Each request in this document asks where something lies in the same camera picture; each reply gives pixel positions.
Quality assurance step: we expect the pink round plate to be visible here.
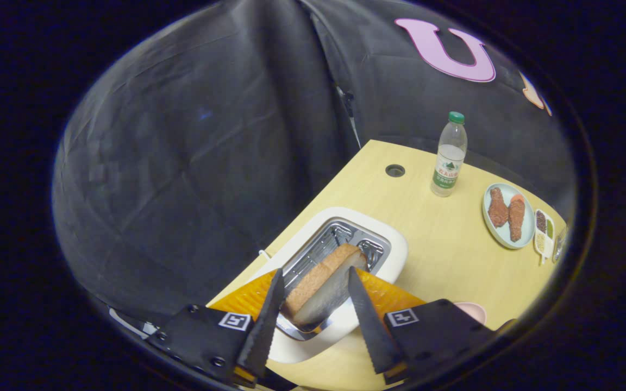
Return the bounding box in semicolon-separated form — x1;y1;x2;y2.
453;302;487;326

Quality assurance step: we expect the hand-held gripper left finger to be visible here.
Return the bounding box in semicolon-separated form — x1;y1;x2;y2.
147;267;286;383

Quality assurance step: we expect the pale green round plate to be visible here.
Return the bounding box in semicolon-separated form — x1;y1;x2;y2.
482;183;536;250

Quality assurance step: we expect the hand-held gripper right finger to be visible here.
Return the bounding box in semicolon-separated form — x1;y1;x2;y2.
348;266;496;385

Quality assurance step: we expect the brown meat piece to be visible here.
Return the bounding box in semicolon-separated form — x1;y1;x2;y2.
508;194;526;243
487;187;509;228

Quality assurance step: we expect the clear plastic water bottle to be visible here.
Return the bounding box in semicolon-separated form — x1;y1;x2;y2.
430;111;468;198

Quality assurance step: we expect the white divided dish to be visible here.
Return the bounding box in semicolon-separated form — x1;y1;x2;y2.
533;209;555;266

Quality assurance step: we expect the clear glass cup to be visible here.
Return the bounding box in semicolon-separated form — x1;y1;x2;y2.
552;225;568;263

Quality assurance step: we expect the white toaster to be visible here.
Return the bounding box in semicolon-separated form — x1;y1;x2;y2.
237;206;409;364

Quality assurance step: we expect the brown crust bread slice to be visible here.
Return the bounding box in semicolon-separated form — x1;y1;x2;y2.
280;243;369;328

